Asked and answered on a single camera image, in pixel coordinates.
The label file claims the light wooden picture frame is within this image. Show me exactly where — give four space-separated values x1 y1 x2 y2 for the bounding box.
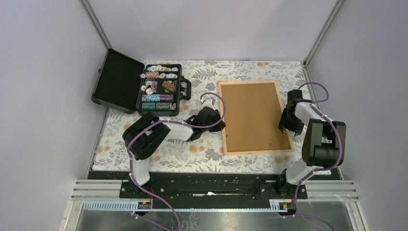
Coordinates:
217 79 296 157

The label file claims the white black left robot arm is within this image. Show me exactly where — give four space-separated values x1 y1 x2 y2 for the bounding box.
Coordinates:
123 106 226 198

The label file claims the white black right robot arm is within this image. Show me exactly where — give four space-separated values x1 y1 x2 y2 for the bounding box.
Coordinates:
274 90 346 198

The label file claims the floral patterned table mat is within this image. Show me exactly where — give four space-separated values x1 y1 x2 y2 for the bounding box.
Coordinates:
91 61 306 174

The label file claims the black poker chip case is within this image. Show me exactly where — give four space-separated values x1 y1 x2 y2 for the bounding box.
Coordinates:
91 49 191 116

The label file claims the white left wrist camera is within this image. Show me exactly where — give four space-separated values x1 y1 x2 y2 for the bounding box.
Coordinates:
200 97 216 110

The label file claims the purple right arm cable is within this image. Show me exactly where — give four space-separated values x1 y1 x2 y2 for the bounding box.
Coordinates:
280 82 344 231

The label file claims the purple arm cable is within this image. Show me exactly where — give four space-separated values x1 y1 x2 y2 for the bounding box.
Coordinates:
126 92 227 231
280 82 344 231

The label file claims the right corner aluminium post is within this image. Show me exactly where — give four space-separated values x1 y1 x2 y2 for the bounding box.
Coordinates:
304 0 345 68

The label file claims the corner aluminium post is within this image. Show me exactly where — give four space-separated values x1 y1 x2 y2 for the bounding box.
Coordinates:
304 0 345 68
79 0 112 49

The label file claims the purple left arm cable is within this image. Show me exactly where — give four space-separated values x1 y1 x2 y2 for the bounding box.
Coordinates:
126 92 227 231

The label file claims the aluminium rail front structure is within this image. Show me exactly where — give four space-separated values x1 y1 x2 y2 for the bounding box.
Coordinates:
63 180 368 231

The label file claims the left corner aluminium post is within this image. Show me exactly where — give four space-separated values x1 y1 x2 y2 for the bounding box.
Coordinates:
79 0 112 49

